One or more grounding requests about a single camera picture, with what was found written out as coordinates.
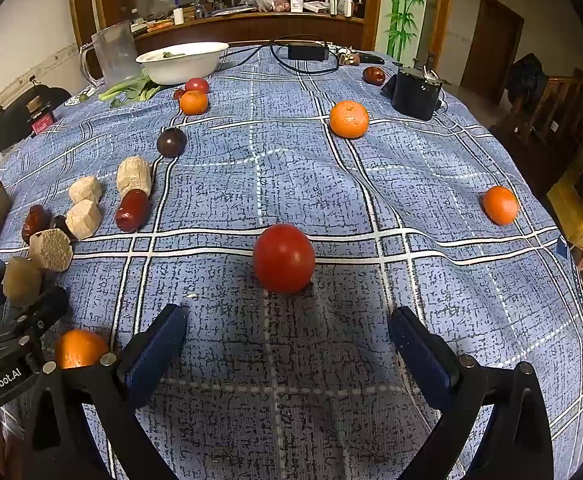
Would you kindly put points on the black power adapter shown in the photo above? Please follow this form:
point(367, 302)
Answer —
point(307, 51)

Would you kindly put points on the clear plastic pitcher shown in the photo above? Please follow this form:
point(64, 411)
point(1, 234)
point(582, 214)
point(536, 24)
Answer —
point(111, 55)

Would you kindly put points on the wooden railing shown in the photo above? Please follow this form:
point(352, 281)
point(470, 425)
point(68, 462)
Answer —
point(556, 110)

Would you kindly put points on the small white bottle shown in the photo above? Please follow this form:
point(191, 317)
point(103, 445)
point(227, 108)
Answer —
point(179, 15)

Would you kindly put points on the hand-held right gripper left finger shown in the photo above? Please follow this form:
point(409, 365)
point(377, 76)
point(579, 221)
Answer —
point(154, 355)

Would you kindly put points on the dark purple plum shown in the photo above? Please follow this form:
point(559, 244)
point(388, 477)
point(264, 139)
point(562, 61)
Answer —
point(171, 141)

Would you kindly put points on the brown wooden door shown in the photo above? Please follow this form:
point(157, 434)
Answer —
point(491, 45)

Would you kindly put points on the small brown trinkets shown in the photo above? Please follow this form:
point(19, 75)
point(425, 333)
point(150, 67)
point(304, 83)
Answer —
point(346, 56)

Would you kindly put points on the small red jujube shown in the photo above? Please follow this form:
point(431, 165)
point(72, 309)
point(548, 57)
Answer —
point(179, 94)

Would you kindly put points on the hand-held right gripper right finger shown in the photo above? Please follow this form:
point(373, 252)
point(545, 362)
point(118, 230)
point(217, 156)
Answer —
point(421, 355)

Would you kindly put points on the small red tomato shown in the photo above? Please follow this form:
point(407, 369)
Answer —
point(197, 85)

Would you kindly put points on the large beige sugarcane chunk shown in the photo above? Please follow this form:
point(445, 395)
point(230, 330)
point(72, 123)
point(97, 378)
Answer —
point(134, 174)

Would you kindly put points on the blue checked tablecloth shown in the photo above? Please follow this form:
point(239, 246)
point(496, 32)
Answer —
point(271, 185)

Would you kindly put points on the dark red jujube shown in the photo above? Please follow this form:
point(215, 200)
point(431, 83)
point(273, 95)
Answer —
point(61, 225)
point(373, 75)
point(35, 222)

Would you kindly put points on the white enamel bowl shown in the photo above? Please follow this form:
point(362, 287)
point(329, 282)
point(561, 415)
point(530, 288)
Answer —
point(181, 62)

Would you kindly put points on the bamboo wall painting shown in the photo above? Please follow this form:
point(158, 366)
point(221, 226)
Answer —
point(404, 5)

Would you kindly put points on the green leafy vegetables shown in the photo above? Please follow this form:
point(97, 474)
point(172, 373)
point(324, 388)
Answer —
point(131, 91)

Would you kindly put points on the pink and black box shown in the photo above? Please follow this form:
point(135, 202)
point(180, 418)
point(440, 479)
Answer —
point(41, 120)

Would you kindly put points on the long red jujube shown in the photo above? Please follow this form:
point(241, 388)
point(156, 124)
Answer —
point(132, 210)

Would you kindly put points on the large red tomato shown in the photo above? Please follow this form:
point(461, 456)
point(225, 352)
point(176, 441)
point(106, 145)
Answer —
point(284, 259)

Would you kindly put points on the black cylindrical container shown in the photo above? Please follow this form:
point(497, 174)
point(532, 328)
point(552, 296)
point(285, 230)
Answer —
point(416, 94)

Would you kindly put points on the wooden cabinet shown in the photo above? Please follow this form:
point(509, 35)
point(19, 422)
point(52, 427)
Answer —
point(271, 27)

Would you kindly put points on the dark jacket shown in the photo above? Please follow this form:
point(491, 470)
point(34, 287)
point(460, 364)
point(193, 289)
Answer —
point(526, 77)

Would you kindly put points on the black leather sofa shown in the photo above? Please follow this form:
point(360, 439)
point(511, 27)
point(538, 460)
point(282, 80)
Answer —
point(18, 105)

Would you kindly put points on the large orange with stem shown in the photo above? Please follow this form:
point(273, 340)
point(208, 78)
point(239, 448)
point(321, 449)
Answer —
point(349, 119)

